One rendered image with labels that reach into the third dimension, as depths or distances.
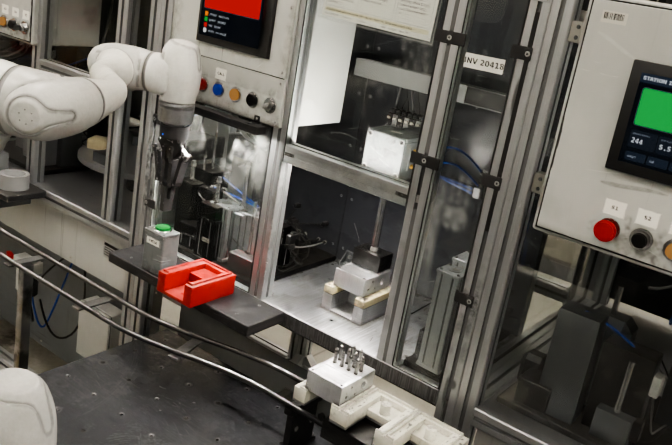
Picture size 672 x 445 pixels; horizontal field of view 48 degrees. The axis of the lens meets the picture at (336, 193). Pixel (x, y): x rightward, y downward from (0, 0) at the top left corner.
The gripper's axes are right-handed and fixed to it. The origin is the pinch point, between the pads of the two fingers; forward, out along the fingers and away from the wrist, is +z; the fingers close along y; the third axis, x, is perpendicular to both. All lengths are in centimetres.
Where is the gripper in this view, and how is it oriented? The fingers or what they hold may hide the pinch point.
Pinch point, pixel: (166, 197)
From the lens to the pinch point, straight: 206.5
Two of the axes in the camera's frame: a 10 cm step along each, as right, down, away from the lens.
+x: -6.0, 1.3, -7.9
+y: -7.9, -2.9, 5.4
